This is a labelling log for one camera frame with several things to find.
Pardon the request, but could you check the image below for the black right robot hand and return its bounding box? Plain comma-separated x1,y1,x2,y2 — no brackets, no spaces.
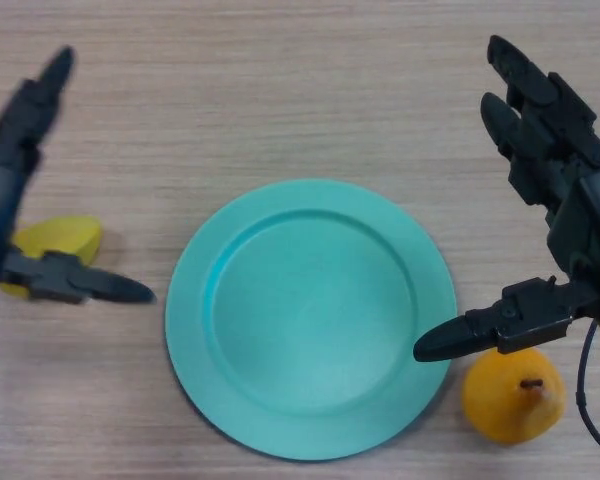
412,34,600,364

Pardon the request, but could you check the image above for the yellow starfruit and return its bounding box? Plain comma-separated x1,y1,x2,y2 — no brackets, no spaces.
0,214,104,300

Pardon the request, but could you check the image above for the green round plate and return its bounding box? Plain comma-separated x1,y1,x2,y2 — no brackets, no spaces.
164,179,456,461

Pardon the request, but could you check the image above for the orange-yellow pear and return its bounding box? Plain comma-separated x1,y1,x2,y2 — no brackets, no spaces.
461,348,567,446

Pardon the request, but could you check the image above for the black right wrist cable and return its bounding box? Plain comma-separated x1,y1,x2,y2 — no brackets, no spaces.
576,322,600,464

